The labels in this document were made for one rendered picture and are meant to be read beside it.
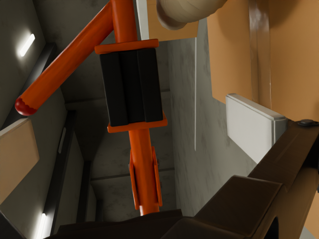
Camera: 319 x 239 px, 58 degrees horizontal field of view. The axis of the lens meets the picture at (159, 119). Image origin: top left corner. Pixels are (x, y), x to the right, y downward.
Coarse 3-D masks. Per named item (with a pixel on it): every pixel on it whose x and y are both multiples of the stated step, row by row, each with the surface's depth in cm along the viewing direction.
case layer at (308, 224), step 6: (318, 198) 93; (312, 204) 96; (318, 204) 93; (312, 210) 97; (318, 210) 94; (312, 216) 97; (318, 216) 94; (306, 222) 102; (312, 222) 98; (318, 222) 94; (312, 228) 98; (318, 228) 95; (312, 234) 99; (318, 234) 95
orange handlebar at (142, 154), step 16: (112, 0) 26; (128, 0) 26; (112, 16) 27; (128, 16) 27; (128, 32) 27; (144, 144) 30; (144, 160) 30; (144, 176) 30; (144, 192) 31; (160, 192) 31; (144, 208) 32
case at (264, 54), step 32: (256, 0) 28; (288, 0) 22; (224, 32) 39; (256, 32) 29; (288, 32) 23; (224, 64) 41; (256, 64) 30; (288, 64) 23; (224, 96) 43; (256, 96) 31; (288, 96) 24
